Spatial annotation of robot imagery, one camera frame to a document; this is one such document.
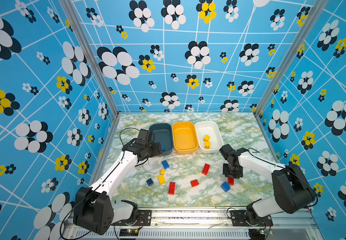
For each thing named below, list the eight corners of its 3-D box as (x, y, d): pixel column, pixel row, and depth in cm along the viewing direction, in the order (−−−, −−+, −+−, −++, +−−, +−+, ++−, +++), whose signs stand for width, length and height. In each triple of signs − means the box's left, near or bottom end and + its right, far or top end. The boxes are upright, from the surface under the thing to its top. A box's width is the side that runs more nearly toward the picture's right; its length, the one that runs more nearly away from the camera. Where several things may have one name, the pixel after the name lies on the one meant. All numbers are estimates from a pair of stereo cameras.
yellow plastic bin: (171, 154, 99) (171, 149, 94) (172, 127, 114) (172, 121, 109) (198, 154, 99) (199, 149, 94) (195, 127, 114) (196, 121, 109)
